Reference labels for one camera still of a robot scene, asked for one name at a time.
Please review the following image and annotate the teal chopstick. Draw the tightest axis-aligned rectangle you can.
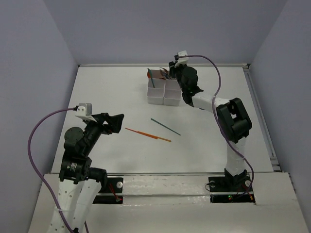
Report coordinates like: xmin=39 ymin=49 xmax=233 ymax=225
xmin=150 ymin=118 xmax=181 ymax=136

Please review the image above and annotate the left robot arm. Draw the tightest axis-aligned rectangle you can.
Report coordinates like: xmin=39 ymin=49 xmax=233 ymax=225
xmin=48 ymin=113 xmax=124 ymax=233

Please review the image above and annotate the purple cable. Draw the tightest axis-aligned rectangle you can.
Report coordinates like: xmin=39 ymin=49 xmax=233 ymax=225
xmin=187 ymin=55 xmax=255 ymax=200
xmin=27 ymin=108 xmax=73 ymax=233

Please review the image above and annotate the white divided container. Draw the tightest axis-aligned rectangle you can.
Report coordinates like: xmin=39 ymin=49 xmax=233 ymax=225
xmin=164 ymin=80 xmax=181 ymax=106
xmin=147 ymin=69 xmax=166 ymax=105

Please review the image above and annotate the white right divided container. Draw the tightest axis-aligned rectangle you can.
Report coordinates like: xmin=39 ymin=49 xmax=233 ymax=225
xmin=164 ymin=80 xmax=181 ymax=106

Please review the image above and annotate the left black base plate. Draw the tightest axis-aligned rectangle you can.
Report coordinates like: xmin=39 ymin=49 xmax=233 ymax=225
xmin=93 ymin=177 xmax=123 ymax=204

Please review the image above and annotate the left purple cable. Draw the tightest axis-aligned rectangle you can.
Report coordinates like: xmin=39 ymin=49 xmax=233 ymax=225
xmin=27 ymin=108 xmax=73 ymax=233

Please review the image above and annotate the yellow-orange chopstick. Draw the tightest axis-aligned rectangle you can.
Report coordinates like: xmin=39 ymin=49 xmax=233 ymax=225
xmin=137 ymin=131 xmax=172 ymax=142

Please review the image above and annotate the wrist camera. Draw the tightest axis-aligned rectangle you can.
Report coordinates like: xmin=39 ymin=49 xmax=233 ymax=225
xmin=75 ymin=103 xmax=96 ymax=122
xmin=174 ymin=50 xmax=189 ymax=67

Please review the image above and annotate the white left divided container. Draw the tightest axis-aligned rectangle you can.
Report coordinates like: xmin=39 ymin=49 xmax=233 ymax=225
xmin=147 ymin=69 xmax=166 ymax=105

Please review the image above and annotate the brown fork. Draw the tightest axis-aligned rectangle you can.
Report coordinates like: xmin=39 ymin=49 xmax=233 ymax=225
xmin=159 ymin=67 xmax=164 ymax=79

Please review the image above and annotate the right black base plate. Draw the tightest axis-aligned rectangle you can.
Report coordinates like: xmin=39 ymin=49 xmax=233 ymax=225
xmin=205 ymin=176 xmax=256 ymax=204

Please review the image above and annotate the teal spoon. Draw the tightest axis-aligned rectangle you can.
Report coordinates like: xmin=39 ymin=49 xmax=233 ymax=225
xmin=147 ymin=68 xmax=155 ymax=88

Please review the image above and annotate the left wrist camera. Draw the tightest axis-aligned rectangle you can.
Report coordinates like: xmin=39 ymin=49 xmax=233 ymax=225
xmin=75 ymin=103 xmax=96 ymax=122

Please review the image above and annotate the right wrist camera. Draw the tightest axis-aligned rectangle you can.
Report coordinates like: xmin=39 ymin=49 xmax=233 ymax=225
xmin=174 ymin=50 xmax=189 ymax=67

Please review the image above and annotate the orange chopstick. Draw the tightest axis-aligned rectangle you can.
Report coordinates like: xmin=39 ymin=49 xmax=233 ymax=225
xmin=125 ymin=127 xmax=158 ymax=139

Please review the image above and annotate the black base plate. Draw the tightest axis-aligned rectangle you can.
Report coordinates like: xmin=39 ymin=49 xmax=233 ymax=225
xmin=205 ymin=176 xmax=256 ymax=204
xmin=93 ymin=177 xmax=123 ymax=204

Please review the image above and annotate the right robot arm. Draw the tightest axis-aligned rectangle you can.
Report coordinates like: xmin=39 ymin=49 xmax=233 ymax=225
xmin=169 ymin=62 xmax=252 ymax=190

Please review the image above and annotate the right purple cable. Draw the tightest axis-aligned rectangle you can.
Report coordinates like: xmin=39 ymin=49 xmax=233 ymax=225
xmin=187 ymin=55 xmax=255 ymax=200

